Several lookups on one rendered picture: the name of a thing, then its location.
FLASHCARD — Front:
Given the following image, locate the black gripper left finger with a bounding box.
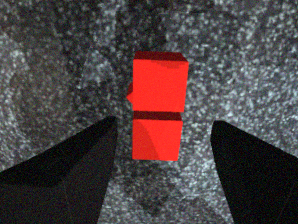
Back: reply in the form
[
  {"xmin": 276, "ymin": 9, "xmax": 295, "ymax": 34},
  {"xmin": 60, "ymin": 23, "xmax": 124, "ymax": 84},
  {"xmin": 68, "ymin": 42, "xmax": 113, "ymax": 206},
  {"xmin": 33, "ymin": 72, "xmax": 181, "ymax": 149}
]
[{"xmin": 0, "ymin": 116, "xmax": 118, "ymax": 224}]

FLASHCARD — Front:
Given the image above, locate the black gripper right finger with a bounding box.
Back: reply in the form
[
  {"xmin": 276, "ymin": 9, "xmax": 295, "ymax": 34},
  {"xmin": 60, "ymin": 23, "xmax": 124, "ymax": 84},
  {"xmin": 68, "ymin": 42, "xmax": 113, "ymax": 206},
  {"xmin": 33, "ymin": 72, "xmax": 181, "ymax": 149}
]
[{"xmin": 210, "ymin": 120, "xmax": 298, "ymax": 224}]

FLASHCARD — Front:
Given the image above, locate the red cube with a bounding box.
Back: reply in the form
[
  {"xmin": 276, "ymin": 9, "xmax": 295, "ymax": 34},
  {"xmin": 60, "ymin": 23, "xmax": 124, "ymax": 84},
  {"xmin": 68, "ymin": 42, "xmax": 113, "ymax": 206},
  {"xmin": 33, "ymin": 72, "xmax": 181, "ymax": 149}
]
[
  {"xmin": 132, "ymin": 109, "xmax": 182, "ymax": 161},
  {"xmin": 125, "ymin": 81, "xmax": 132, "ymax": 103},
  {"xmin": 132, "ymin": 51, "xmax": 189, "ymax": 112}
]

